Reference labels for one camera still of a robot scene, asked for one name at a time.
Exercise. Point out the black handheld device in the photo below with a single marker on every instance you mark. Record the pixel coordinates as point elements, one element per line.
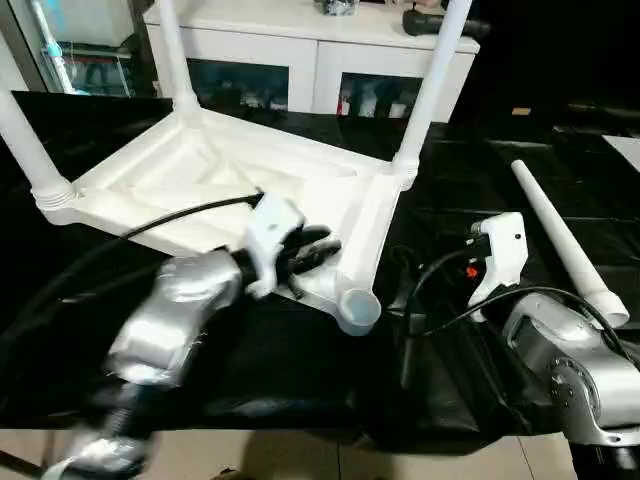
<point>425,22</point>

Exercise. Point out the white low cabinet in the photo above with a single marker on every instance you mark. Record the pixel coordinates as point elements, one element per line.
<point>260,35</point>

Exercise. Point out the small yellow tag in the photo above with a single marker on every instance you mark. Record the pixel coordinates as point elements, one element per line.
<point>520,110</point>

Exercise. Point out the dark clutter pile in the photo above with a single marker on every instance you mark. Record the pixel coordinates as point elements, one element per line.
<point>338,6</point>

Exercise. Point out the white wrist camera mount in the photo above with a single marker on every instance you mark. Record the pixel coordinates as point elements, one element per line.
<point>500,250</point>
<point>270,230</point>

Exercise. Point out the white plastic table top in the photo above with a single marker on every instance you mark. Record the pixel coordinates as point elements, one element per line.
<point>200,170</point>

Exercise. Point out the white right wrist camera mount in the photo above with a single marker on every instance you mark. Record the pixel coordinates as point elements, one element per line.
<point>500,250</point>

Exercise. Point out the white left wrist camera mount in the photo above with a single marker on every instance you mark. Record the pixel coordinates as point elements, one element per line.
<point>270,230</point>

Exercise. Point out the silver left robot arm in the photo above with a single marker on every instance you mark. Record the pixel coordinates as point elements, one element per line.
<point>170,320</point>

